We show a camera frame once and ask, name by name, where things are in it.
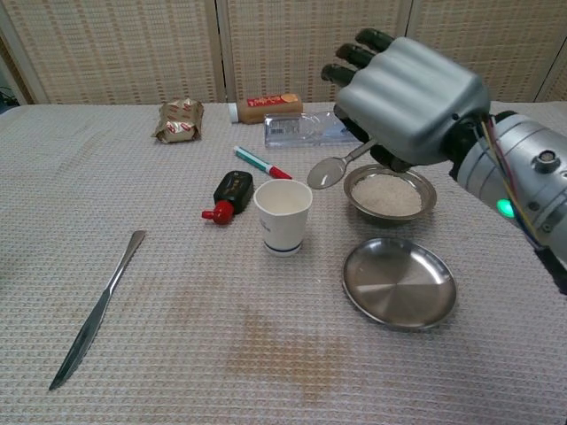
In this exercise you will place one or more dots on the black and silver right hand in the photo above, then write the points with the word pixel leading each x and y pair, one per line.
pixel 412 102

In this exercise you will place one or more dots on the small steel spoon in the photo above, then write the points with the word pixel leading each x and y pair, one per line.
pixel 325 175

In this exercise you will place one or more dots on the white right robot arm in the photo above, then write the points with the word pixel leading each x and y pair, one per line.
pixel 531 186

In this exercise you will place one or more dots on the steel bowl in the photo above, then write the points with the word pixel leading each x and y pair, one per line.
pixel 427 199

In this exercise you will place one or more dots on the white paper cup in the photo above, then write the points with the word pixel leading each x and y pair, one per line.
pixel 283 226

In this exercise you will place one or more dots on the empty steel plate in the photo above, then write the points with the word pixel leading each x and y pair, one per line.
pixel 398 283

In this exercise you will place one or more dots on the clear plastic water bottle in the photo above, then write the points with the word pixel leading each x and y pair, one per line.
pixel 301 130

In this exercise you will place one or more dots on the brown drink bottle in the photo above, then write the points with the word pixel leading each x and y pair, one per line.
pixel 270 110

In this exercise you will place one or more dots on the green marker with red cap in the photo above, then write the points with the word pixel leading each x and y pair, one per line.
pixel 259 161

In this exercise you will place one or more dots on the black bottle with red cap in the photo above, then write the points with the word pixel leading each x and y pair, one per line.
pixel 235 190

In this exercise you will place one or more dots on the gold snack packet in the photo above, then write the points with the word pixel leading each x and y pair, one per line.
pixel 179 121

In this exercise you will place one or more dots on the bamboo folding screen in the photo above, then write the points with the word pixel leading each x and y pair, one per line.
pixel 133 48

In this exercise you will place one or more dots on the beige woven tablecloth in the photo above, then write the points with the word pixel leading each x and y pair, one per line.
pixel 177 288

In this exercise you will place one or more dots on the steel table knife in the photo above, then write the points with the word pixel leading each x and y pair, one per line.
pixel 95 310

